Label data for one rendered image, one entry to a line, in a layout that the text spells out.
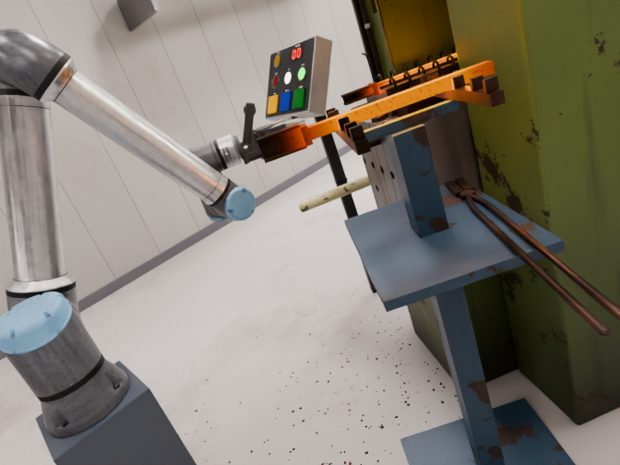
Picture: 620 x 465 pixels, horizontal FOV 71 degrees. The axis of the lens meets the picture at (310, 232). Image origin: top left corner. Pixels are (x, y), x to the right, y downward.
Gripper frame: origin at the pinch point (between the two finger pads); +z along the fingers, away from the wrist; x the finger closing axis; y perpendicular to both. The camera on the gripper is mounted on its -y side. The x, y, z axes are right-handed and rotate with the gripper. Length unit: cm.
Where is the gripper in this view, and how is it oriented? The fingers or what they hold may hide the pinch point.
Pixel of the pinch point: (298, 117)
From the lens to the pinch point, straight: 132.1
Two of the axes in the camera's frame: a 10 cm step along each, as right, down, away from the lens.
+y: 3.2, 8.8, 3.6
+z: 9.3, -3.7, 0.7
